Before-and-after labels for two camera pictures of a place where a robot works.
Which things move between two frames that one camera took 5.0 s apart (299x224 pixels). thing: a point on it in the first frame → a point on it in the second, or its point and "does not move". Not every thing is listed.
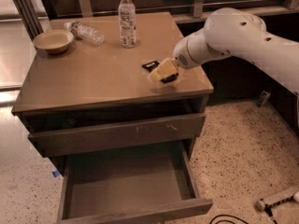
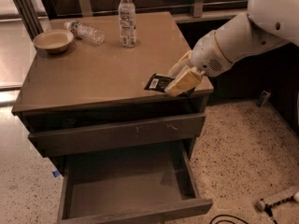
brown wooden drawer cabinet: [121, 145] does not move
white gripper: [181, 54] → [207, 57]
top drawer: [121, 135] does not move
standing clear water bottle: [126, 17] does not move
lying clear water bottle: [85, 33] does not move
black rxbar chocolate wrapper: [152, 63] → [159, 82]
